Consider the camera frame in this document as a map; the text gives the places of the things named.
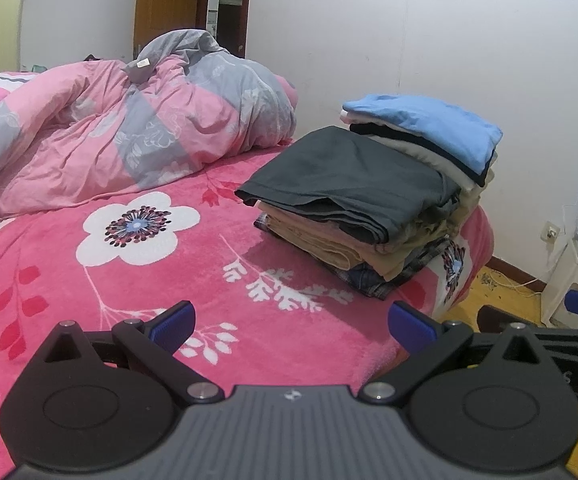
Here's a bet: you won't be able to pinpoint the stack of folded clothes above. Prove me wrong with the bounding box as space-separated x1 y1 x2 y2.
339 112 498 226

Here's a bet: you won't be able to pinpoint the pink floral blanket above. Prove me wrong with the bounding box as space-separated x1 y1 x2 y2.
0 137 496 461

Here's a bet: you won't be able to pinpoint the white wall socket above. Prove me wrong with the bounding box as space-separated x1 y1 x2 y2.
539 220 563 249

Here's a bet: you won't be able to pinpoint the wooden door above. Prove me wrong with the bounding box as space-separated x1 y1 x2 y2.
134 0 206 57

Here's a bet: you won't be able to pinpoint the light blue folded shirt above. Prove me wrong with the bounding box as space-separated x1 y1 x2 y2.
341 93 504 174

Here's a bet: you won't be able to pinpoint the white water dispenser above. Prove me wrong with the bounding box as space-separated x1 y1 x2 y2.
541 236 578 332

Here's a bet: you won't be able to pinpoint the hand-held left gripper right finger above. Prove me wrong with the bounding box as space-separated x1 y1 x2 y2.
358 300 547 405

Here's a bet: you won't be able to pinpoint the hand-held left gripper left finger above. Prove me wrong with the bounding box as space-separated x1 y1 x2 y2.
43 300 223 405

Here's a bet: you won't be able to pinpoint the dark grey pants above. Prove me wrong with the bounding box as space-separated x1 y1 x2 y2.
235 126 463 245

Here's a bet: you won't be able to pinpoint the white cable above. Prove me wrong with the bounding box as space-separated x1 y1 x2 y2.
479 266 547 295

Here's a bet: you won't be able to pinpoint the pink and grey quilt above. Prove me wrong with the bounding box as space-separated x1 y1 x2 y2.
0 30 301 222

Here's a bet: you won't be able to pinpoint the tan folded pants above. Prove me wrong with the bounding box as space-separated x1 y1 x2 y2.
254 199 457 282

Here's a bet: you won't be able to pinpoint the black folded garment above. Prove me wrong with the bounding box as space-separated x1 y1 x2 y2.
349 122 491 187

